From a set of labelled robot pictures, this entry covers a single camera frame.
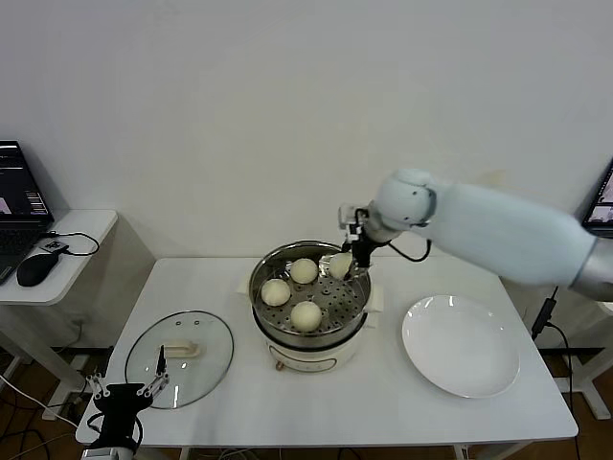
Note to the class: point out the black laptop with dark screen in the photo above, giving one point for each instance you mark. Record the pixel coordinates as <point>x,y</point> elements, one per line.
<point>19,191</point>

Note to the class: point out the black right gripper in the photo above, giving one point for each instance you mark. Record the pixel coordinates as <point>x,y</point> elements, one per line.
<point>365,249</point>

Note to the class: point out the white steamed baozi bun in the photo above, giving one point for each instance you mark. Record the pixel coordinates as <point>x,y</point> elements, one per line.
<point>275,292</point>
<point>303,270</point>
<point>339,267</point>
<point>306,316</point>

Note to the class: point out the stainless steel steamer basket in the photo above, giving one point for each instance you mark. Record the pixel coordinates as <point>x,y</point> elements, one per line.
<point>340,302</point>

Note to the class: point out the white side table with mouse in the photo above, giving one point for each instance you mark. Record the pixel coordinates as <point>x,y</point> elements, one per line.
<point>81,268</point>

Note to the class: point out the white round plate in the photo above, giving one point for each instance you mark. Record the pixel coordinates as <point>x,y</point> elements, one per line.
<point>460,345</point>

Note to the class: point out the black computer mouse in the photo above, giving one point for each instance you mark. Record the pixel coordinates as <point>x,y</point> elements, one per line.
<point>36,270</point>

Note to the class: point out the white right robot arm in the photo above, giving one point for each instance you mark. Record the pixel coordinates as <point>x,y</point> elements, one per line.
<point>479,225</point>

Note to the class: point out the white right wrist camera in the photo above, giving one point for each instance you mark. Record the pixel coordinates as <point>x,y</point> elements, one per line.
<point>349,218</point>

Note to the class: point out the cream electric cooker base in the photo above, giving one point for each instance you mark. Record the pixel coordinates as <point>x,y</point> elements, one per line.
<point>311,359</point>

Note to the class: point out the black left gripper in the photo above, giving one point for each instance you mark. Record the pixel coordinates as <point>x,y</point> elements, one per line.
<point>122,412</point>

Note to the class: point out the black laptop with pink images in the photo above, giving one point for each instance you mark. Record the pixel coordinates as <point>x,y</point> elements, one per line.
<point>603,211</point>

